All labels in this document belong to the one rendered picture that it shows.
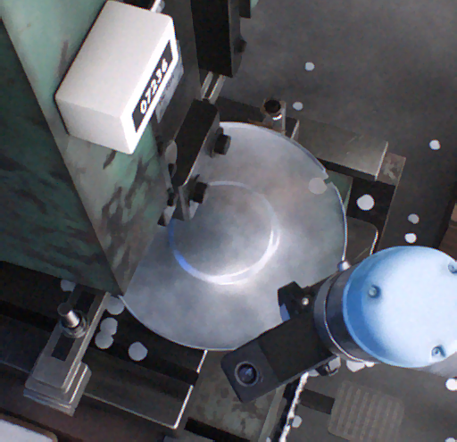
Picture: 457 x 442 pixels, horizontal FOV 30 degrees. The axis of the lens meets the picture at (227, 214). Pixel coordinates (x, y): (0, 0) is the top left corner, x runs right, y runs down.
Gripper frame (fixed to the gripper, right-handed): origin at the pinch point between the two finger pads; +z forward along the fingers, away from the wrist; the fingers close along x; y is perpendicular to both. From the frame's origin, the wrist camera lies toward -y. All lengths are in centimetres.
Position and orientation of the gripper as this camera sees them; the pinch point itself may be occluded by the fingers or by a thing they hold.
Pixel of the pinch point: (290, 331)
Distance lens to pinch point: 87.7
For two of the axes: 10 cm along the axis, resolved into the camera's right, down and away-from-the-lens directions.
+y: 8.9, -4.3, 1.6
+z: -1.0, 1.6, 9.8
